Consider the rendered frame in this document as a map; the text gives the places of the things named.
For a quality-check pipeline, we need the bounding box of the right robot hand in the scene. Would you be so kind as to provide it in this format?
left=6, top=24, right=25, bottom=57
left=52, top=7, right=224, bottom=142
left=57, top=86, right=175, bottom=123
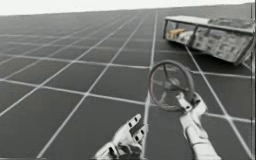
left=175, top=91, right=208, bottom=126

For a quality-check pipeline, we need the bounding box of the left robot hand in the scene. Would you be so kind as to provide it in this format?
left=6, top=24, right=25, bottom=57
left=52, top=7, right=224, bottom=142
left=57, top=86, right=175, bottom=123
left=108, top=113, right=150, bottom=158

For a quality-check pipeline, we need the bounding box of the dark steering wheel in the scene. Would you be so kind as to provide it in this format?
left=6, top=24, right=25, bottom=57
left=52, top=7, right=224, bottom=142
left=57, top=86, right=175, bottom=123
left=147, top=59, right=196, bottom=113

